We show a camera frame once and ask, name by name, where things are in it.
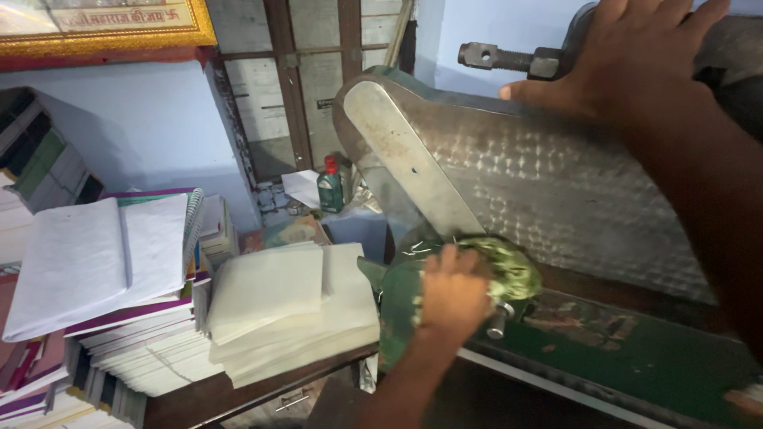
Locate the person's left hand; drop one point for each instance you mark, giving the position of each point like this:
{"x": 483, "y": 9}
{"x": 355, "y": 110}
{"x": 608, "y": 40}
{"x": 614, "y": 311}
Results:
{"x": 450, "y": 304}

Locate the person's right hand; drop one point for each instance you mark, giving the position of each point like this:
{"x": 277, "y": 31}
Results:
{"x": 644, "y": 59}

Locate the person's left fingers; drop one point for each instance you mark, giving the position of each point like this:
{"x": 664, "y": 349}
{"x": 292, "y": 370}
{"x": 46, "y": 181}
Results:
{"x": 468, "y": 262}

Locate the green and white cleaning rag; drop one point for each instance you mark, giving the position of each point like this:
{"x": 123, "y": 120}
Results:
{"x": 515, "y": 271}

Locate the green metal paper cutting machine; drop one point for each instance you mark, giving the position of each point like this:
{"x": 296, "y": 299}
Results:
{"x": 536, "y": 179}

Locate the blue box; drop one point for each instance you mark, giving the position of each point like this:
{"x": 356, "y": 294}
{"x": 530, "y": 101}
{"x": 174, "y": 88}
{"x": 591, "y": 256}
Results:
{"x": 357, "y": 232}

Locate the green oil bottle red cap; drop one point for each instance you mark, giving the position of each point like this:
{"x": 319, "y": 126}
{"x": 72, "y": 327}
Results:
{"x": 329, "y": 190}

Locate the colourful printed book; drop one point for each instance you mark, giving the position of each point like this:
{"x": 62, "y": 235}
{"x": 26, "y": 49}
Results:
{"x": 295, "y": 232}

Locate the loose white paper sheet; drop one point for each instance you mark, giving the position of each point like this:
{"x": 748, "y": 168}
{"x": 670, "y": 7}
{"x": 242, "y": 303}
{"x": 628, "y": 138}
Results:
{"x": 301, "y": 186}

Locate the stack of white paper sheets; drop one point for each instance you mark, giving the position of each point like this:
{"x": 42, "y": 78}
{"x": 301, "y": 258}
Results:
{"x": 286, "y": 310}

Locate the small glass jar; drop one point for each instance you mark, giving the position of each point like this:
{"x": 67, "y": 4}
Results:
{"x": 264, "y": 196}

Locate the wooden stick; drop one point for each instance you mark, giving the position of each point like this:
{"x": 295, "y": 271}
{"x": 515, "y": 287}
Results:
{"x": 398, "y": 33}

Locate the dark wooden table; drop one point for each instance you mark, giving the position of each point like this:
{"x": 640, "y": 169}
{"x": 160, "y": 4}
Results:
{"x": 238, "y": 399}

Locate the pile of purple-edged books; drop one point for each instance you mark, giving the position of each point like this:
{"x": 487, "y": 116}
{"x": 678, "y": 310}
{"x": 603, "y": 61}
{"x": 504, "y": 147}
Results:
{"x": 137, "y": 351}

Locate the open white spiral notebook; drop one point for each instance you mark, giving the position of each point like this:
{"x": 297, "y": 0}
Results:
{"x": 89, "y": 262}

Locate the gold framed picture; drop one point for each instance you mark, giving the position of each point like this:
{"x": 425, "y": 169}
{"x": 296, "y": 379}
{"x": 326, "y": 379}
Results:
{"x": 101, "y": 24}

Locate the shelf with stacked books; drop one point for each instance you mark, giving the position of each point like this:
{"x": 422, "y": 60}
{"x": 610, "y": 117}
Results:
{"x": 42, "y": 161}

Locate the brown wooden window frame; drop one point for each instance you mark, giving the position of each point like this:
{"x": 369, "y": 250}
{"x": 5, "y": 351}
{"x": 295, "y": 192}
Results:
{"x": 286, "y": 89}

